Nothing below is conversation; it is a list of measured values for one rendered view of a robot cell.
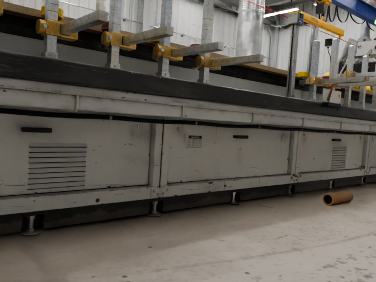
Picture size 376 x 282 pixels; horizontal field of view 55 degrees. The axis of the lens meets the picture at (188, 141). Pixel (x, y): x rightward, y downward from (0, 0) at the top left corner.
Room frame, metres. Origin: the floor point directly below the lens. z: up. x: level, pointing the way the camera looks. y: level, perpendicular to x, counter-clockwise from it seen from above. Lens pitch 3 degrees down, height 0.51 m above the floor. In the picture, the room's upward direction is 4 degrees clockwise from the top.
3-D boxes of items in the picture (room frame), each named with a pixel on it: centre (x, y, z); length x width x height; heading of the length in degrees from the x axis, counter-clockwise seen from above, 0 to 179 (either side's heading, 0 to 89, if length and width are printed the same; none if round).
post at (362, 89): (2.94, -1.38, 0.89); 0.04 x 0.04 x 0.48; 41
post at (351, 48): (2.77, -1.19, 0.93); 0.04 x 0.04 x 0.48; 41
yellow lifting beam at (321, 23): (7.44, -2.55, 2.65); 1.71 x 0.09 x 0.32; 131
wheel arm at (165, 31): (1.41, 0.23, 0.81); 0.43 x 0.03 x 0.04; 41
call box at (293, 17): (2.27, -0.62, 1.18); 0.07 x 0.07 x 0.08; 41
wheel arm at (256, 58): (1.74, -0.15, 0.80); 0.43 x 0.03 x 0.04; 41
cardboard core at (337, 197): (2.58, -1.10, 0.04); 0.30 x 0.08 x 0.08; 131
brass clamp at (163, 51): (1.64, 0.11, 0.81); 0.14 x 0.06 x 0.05; 131
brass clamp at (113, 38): (1.47, 0.30, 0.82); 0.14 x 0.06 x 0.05; 131
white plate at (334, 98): (2.57, -0.99, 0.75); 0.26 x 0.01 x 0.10; 131
